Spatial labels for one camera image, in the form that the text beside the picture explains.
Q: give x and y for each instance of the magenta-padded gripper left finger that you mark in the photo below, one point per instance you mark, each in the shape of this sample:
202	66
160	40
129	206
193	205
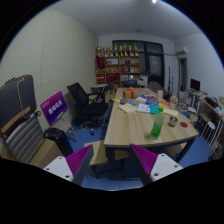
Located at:
78	160

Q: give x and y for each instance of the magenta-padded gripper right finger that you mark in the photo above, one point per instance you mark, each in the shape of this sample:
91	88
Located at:
146	159

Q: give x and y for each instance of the green-capped drink bottle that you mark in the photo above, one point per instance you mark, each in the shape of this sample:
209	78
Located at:
156	128

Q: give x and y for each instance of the black bag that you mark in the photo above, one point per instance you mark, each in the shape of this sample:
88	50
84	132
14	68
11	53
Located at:
59	138

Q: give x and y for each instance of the small metal cup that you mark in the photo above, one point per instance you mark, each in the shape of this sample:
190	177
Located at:
173	122

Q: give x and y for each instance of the teal book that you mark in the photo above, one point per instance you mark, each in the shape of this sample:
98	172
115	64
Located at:
154	109

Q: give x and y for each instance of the flat round red coaster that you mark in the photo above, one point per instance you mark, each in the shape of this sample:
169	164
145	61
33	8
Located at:
184	124

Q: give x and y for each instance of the white printed sheet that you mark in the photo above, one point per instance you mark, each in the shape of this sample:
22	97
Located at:
143	108

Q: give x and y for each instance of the tan paper envelope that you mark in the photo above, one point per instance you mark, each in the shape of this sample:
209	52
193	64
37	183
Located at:
171	112

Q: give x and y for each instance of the black office chair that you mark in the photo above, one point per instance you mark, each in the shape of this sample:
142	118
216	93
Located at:
90	108

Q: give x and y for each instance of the pale yellow notebook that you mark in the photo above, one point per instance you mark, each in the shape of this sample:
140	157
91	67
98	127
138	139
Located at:
127	108

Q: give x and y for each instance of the blue patterned book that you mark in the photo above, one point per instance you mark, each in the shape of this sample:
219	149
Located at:
152	102

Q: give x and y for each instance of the grey striped cushion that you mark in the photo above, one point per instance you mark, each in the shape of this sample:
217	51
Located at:
25	138

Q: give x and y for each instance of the purple sign board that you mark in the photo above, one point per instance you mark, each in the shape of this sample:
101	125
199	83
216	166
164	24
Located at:
53	107

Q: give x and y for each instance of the orange book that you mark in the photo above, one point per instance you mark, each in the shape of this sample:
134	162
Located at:
164	103

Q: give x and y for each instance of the pink flat box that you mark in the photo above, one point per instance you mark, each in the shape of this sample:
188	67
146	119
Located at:
148	96

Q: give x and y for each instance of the potted pink flowers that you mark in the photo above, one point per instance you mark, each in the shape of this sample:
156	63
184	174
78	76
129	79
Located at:
173	101

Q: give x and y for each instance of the small tan carton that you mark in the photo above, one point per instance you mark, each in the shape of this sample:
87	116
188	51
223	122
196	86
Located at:
160	94

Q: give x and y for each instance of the yellow gift box red ribbon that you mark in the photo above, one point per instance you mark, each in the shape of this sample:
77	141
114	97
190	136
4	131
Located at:
130	94

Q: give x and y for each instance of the long wooden side desk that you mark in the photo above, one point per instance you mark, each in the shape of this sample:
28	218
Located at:
210	108

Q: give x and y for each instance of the black suitcase with brown trim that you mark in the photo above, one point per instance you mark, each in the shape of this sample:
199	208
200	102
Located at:
15	100

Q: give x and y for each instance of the black computer monitor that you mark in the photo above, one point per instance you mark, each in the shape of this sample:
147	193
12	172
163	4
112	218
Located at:
195	84

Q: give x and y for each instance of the dark glass door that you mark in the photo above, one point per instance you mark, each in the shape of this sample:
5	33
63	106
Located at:
155	65

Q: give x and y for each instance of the wooden shelf unit with trophies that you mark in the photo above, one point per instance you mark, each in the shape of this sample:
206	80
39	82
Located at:
116	68

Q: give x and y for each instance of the white wall air conditioner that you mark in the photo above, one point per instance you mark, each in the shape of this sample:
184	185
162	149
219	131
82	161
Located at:
182	50

